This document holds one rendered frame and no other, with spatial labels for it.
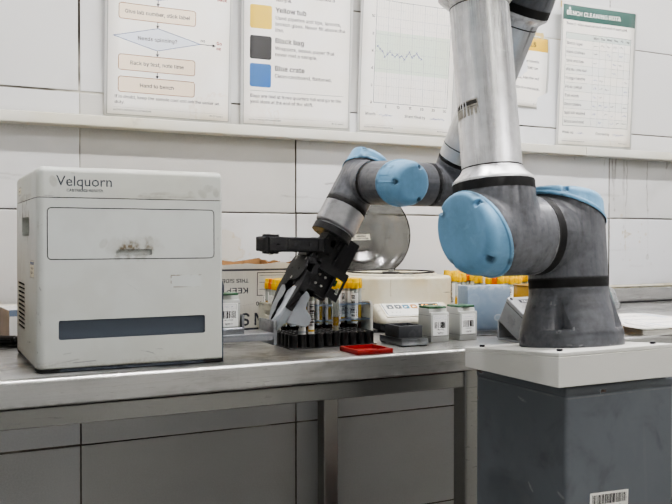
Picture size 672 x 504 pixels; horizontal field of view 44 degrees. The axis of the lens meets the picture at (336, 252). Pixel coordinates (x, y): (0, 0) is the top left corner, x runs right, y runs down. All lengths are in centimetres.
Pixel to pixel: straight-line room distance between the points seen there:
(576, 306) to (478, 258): 17
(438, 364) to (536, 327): 29
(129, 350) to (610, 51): 184
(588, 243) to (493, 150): 20
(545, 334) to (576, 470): 19
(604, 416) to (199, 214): 67
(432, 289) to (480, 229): 72
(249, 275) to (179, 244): 37
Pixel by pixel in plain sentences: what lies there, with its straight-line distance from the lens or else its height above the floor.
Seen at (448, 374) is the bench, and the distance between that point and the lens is 154.
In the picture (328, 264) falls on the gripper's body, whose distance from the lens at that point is 142.
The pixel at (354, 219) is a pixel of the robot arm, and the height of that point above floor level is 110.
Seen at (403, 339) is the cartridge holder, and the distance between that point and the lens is 152.
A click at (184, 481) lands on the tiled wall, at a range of 206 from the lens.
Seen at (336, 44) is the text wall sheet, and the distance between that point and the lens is 217.
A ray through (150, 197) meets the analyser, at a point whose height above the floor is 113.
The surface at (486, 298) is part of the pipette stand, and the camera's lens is 173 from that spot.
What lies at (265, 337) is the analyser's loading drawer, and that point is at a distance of 139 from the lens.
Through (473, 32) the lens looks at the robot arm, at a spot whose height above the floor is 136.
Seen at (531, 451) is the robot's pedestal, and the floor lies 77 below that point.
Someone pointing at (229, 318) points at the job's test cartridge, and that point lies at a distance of 137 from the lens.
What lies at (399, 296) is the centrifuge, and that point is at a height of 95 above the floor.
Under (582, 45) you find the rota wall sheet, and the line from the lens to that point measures 263.
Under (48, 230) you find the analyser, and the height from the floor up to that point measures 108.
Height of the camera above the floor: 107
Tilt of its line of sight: 1 degrees down
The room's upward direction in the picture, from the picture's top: straight up
